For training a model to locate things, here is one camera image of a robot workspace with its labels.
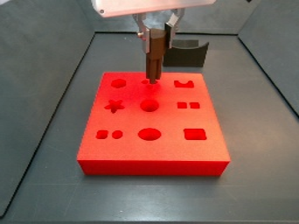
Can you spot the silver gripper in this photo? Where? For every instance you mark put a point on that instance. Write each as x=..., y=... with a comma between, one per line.
x=113, y=8

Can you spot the brown three-prong peg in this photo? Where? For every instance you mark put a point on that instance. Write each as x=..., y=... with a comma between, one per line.
x=153, y=57

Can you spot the dark grey curved block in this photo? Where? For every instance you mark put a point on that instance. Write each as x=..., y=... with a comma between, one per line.
x=185, y=54

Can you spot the red foam shape-sorting block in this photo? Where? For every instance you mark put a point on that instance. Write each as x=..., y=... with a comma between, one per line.
x=152, y=129

